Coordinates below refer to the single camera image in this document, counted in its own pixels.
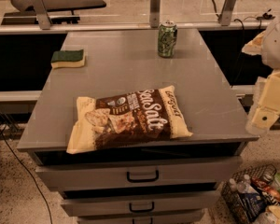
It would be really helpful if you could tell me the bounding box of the bottom grey drawer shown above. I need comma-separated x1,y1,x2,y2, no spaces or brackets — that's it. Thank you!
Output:
77,209,204,224

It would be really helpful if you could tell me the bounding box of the blue snack package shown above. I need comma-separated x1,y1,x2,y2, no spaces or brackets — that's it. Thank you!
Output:
239,193,266,221

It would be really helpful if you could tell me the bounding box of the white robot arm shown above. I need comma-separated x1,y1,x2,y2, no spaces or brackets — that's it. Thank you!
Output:
242,13,280,135

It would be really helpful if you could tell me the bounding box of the metal bracket post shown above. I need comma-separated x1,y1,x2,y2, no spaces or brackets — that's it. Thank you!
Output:
31,0,51,30
149,0,161,28
218,0,236,26

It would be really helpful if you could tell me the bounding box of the grey drawer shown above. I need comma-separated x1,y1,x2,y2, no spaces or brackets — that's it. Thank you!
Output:
77,209,204,224
61,190,220,217
36,156,242,191

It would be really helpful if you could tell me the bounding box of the middle grey drawer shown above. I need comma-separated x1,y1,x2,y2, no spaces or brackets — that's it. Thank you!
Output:
61,190,220,217

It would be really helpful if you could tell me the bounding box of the black floor cable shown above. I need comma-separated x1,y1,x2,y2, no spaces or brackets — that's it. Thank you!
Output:
0,121,54,224

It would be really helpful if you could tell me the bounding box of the middle metal bracket post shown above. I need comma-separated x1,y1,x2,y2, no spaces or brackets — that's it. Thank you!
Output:
149,0,161,28

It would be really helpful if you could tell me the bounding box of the black power cable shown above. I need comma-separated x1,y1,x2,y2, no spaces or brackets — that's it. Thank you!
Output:
208,0,276,87

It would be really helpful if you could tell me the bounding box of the clear plastic water bottle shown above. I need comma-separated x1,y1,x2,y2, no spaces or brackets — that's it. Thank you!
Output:
237,175,257,193

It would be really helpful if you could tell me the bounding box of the top grey drawer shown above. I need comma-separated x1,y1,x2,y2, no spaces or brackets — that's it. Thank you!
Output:
36,156,242,191

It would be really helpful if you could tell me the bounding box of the green soda can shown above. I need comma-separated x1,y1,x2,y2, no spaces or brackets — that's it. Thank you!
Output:
158,21,177,58

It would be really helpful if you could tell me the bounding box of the right metal bracket post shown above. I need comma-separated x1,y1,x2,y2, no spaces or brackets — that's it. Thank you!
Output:
218,0,236,26

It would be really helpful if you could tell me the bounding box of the green and yellow sponge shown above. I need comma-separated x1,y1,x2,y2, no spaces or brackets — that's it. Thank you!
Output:
50,49,85,69

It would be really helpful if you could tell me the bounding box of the grey drawer cabinet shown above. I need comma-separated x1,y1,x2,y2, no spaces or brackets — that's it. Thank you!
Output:
18,29,252,224

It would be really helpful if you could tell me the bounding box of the brown sea salt chip bag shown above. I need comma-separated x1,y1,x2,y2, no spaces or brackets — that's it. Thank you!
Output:
67,86,192,154

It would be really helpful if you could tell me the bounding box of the left metal bracket post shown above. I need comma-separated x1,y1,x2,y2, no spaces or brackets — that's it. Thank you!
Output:
31,0,51,30

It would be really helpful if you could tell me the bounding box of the wire mesh basket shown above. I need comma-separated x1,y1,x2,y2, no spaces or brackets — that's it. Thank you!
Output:
221,164,276,224

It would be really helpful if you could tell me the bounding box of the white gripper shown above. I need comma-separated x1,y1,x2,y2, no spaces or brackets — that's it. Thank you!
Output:
245,70,280,135

